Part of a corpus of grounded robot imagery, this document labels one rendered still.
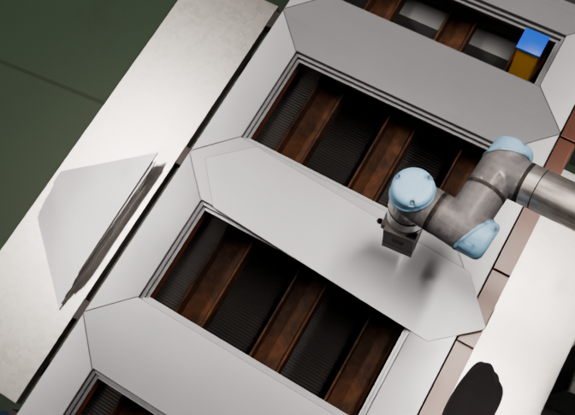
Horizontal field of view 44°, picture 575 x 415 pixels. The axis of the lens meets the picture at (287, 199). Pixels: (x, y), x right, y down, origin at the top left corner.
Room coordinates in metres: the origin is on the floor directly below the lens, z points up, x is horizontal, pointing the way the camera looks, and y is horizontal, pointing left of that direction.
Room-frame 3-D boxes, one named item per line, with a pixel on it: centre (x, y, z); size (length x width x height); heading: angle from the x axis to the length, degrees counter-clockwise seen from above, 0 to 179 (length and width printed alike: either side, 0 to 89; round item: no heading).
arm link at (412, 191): (0.38, -0.21, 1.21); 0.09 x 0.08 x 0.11; 39
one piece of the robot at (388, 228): (0.39, -0.20, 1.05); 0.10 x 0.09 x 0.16; 50
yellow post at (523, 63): (0.77, -0.66, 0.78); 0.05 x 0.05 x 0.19; 45
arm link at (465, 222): (0.31, -0.29, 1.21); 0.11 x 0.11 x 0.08; 39
